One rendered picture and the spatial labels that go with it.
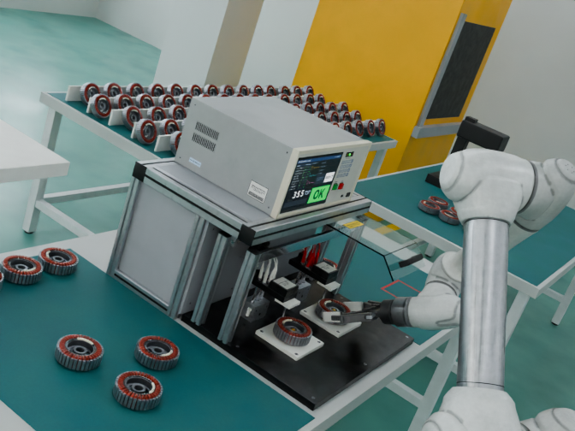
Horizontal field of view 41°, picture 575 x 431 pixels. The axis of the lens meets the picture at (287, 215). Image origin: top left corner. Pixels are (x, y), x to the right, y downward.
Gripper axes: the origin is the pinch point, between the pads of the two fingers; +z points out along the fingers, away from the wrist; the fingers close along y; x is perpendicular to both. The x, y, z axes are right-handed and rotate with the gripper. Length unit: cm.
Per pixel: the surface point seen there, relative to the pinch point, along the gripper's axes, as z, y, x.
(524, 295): -20, 136, -26
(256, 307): 10.7, -27.6, 8.0
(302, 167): -11, -28, 47
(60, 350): 26, -87, 12
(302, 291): 11.1, -0.9, 6.9
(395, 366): -17.9, 0.5, -17.1
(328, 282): 0.8, -1.2, 9.6
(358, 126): 104, 237, 61
